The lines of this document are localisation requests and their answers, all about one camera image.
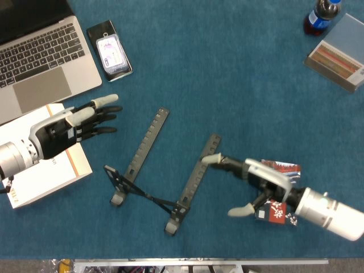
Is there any yellow object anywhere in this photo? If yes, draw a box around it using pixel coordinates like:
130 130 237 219
58 258 73 273

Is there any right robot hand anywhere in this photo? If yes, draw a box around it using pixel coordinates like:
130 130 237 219
201 152 293 218

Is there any clear card holder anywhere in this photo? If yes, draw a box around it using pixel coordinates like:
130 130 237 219
96 32 128 74

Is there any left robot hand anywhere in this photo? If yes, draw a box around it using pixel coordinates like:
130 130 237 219
28 93 123 160

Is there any black folding laptop stand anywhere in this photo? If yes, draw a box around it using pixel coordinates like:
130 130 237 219
103 107 222 235

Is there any white product box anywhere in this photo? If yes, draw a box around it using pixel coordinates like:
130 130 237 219
0 103 93 209

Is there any silver laptop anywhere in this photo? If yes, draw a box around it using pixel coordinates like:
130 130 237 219
0 0 102 126

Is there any black smartphone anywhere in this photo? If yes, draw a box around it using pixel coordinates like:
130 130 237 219
86 19 134 83

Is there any teal table cloth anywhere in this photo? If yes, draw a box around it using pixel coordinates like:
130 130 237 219
0 0 364 260

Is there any red patterned card packet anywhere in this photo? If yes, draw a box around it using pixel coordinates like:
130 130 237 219
255 159 301 227

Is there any grey box with stripes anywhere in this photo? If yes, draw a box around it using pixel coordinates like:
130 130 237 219
303 13 364 94

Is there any cola bottle blue label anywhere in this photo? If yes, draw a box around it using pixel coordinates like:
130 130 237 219
303 0 342 37

